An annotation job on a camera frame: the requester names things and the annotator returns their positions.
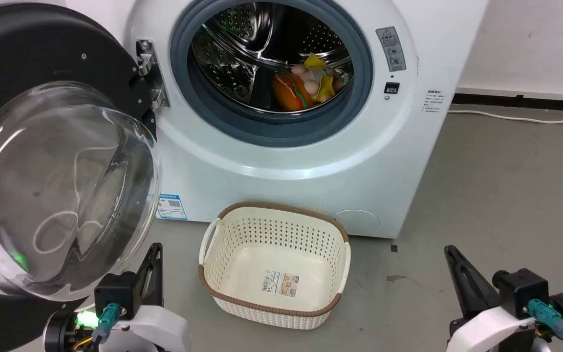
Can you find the paper label sticker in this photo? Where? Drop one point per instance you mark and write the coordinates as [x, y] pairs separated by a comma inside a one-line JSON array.
[[280, 283]]

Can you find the yellow plush toy piece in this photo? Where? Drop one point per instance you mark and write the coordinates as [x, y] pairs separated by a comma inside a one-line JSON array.
[[314, 61]]

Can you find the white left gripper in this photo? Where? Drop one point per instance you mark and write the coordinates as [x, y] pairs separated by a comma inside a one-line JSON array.
[[157, 330]]

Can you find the black text side sticker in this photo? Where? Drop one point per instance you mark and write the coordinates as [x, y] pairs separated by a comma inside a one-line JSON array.
[[433, 101]]

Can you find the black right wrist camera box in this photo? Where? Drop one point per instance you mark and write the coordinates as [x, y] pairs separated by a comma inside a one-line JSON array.
[[521, 291]]

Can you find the black door lock socket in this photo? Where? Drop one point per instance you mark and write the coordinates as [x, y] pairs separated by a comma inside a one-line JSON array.
[[391, 88]]

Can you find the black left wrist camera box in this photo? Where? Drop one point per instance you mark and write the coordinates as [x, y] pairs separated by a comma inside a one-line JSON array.
[[115, 293]]

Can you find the chrome door hinge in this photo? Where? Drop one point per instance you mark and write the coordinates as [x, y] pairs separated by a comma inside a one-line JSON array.
[[150, 73]]

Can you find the pink doll toy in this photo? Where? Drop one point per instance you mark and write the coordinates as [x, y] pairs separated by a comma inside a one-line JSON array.
[[308, 78]]

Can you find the stainless steel washer drum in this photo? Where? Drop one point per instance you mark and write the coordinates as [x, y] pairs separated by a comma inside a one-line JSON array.
[[242, 54]]

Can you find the blue energy label sticker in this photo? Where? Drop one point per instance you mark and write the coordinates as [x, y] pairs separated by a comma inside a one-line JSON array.
[[171, 207]]

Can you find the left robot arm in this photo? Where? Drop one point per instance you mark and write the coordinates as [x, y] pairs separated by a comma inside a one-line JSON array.
[[59, 332]]

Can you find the black round glass washer door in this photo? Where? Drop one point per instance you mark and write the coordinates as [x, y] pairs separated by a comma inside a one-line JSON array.
[[42, 186]]

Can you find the cream perforated laundry basket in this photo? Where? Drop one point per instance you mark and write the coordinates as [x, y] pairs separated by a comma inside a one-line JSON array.
[[271, 274]]

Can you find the white front-load washing machine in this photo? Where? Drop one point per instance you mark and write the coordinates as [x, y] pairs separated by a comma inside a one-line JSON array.
[[281, 176]]

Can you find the black wall baseboard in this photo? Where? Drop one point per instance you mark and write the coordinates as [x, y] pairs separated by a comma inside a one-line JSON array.
[[521, 101]]

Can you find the orange plush burger toy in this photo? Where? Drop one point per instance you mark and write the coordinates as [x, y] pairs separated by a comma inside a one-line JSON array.
[[289, 93]]

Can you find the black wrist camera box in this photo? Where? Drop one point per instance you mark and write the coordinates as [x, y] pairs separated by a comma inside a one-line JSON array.
[[521, 291], [115, 293]]

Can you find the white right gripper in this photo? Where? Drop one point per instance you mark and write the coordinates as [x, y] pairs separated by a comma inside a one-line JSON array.
[[489, 330]]

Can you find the grey warning label sticker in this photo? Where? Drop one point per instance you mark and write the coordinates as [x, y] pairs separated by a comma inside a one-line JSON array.
[[391, 49]]

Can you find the round drain filter cover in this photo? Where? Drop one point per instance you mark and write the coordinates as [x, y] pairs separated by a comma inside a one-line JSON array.
[[356, 222]]

